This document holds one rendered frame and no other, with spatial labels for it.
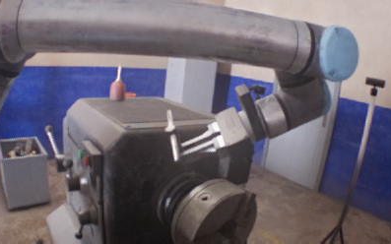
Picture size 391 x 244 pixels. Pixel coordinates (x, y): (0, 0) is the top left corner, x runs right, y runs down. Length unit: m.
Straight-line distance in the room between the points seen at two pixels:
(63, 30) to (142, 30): 0.10
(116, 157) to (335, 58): 0.56
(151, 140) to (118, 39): 0.45
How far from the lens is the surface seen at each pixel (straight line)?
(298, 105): 0.59
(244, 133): 0.57
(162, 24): 0.36
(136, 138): 0.75
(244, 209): 0.76
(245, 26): 0.38
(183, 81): 4.19
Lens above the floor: 1.53
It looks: 12 degrees down
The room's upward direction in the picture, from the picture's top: 6 degrees clockwise
